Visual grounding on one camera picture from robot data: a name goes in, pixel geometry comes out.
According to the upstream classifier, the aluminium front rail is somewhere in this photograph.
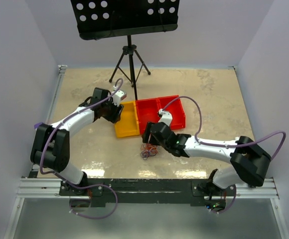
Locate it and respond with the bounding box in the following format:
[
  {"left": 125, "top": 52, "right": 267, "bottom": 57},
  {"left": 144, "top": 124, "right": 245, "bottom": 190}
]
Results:
[{"left": 16, "top": 178, "right": 279, "bottom": 199}]

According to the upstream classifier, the purple wire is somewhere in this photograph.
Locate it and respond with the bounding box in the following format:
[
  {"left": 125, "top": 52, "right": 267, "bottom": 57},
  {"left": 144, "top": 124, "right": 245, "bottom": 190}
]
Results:
[{"left": 141, "top": 142, "right": 160, "bottom": 161}]

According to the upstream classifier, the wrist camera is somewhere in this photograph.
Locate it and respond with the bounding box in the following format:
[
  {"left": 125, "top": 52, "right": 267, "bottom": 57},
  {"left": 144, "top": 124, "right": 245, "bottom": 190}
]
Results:
[
  {"left": 158, "top": 109, "right": 173, "bottom": 126},
  {"left": 112, "top": 90, "right": 127, "bottom": 106}
]

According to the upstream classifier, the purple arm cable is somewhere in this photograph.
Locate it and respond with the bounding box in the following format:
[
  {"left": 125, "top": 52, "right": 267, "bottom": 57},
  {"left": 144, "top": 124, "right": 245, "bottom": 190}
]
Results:
[
  {"left": 39, "top": 78, "right": 124, "bottom": 219},
  {"left": 159, "top": 96, "right": 287, "bottom": 215}
]

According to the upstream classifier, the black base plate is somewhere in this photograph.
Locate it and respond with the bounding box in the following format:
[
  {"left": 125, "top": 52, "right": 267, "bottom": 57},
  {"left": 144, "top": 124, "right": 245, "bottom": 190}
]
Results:
[{"left": 59, "top": 179, "right": 236, "bottom": 210}]

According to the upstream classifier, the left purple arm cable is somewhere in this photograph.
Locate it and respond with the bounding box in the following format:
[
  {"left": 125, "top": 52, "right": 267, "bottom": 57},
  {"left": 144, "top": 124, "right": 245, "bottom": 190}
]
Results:
[{"left": 39, "top": 78, "right": 124, "bottom": 219}]

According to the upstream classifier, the aluminium left rail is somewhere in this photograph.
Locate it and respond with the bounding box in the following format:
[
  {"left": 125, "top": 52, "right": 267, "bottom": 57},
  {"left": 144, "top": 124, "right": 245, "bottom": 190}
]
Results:
[{"left": 45, "top": 65, "right": 68, "bottom": 123}]

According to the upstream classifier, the yellow plastic bin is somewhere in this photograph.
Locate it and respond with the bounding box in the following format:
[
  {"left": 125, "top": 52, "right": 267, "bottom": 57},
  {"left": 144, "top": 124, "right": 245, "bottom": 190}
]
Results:
[{"left": 115, "top": 101, "right": 140, "bottom": 138}]

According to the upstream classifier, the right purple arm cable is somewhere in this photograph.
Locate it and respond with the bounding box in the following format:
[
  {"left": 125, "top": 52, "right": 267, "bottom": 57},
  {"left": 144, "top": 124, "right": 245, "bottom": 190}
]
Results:
[{"left": 159, "top": 96, "right": 287, "bottom": 215}]

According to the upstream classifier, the aluminium rail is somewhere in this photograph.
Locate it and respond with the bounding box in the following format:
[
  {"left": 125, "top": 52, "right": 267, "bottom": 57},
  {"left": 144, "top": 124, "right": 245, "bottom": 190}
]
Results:
[
  {"left": 45, "top": 65, "right": 68, "bottom": 123},
  {"left": 16, "top": 178, "right": 279, "bottom": 199}
]

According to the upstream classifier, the black music stand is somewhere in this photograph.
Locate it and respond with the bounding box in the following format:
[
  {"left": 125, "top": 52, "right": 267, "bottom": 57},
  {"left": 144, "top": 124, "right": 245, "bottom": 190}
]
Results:
[{"left": 71, "top": 0, "right": 179, "bottom": 95}]

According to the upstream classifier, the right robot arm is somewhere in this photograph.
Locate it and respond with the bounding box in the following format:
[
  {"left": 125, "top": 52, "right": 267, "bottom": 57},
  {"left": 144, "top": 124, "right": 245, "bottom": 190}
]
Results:
[{"left": 142, "top": 122, "right": 271, "bottom": 196}]

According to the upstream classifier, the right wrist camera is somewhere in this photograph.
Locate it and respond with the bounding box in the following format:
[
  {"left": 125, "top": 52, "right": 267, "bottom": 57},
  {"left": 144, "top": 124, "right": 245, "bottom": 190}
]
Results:
[{"left": 158, "top": 109, "right": 173, "bottom": 126}]

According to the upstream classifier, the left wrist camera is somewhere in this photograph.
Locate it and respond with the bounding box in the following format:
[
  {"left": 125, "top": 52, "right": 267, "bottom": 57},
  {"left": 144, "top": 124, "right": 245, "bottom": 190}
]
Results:
[{"left": 112, "top": 90, "right": 127, "bottom": 106}]

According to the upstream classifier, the red plastic bin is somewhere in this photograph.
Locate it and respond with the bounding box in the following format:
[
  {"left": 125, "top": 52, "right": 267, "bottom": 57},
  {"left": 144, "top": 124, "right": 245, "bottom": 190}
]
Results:
[
  {"left": 158, "top": 95, "right": 186, "bottom": 130},
  {"left": 136, "top": 98, "right": 159, "bottom": 134}
]

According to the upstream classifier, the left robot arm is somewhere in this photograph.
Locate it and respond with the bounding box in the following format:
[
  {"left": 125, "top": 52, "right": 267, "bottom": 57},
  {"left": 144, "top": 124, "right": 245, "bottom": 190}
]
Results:
[{"left": 30, "top": 87, "right": 127, "bottom": 195}]

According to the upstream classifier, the orange wire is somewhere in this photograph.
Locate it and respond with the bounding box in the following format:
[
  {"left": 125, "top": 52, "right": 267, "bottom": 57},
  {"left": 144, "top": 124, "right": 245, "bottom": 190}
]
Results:
[{"left": 141, "top": 142, "right": 159, "bottom": 157}]

